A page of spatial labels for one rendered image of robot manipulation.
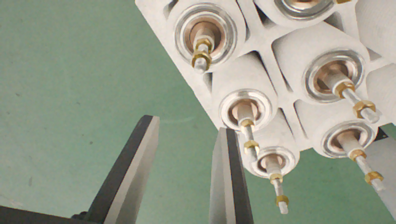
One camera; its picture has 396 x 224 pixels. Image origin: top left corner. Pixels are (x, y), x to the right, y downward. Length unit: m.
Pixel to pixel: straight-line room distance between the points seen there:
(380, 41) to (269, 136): 0.19
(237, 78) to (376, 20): 0.19
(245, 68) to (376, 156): 0.34
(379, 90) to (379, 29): 0.11
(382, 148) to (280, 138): 0.25
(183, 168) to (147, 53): 0.43
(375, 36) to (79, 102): 0.69
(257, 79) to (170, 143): 0.47
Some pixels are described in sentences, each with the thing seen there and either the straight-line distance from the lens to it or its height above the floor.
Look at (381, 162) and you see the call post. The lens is 0.54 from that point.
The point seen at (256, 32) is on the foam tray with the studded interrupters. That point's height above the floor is 0.18.
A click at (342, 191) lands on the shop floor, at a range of 1.00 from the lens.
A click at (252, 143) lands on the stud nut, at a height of 0.33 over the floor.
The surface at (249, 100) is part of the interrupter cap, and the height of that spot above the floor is 0.25.
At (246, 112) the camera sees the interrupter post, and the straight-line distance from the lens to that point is 0.29.
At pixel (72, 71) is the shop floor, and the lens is 0.67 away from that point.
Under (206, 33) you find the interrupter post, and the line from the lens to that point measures 0.24.
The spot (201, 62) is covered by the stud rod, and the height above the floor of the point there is 0.34.
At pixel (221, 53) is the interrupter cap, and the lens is 0.26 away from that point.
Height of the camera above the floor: 0.50
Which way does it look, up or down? 54 degrees down
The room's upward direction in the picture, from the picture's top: 173 degrees counter-clockwise
